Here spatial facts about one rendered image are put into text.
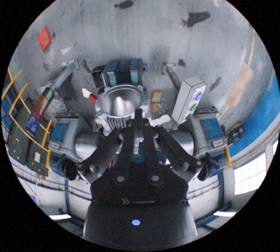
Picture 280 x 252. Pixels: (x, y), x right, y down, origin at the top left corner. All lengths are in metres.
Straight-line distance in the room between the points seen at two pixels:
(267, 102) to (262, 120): 0.87
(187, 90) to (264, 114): 5.34
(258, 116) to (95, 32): 5.77
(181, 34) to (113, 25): 0.30
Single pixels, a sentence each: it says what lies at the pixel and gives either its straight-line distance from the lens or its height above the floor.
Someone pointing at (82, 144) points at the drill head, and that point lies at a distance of 0.72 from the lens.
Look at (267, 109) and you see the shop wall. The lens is 5.46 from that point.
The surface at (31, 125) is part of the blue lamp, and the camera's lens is 0.37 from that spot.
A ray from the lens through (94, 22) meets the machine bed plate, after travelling 0.50.
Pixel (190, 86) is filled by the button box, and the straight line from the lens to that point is 0.28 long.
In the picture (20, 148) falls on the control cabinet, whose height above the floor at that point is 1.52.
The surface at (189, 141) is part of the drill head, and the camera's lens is 0.68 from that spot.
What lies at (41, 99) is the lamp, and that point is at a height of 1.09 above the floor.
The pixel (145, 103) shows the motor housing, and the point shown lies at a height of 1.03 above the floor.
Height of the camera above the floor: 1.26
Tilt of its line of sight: 40 degrees down
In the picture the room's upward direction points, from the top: 178 degrees clockwise
